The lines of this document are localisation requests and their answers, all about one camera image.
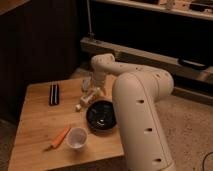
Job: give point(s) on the white paper cup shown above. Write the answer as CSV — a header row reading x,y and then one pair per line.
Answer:
x,y
76,138

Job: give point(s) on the orange handled screwdriver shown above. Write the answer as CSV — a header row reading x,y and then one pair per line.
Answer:
x,y
58,139

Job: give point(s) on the wooden table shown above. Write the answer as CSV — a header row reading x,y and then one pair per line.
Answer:
x,y
40,123

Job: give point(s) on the metal pole stand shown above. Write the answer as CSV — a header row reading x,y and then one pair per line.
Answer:
x,y
90,33

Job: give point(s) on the black ceramic bowl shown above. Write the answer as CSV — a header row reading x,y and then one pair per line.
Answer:
x,y
100,116

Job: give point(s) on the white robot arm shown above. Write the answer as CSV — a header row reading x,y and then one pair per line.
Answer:
x,y
132,109

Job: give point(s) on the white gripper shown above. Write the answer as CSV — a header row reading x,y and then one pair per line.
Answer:
x,y
98,79

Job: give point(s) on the long wooden beam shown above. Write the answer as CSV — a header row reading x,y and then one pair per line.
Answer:
x,y
132,55

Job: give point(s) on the black handle on beam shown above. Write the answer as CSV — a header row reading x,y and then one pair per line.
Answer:
x,y
193,65

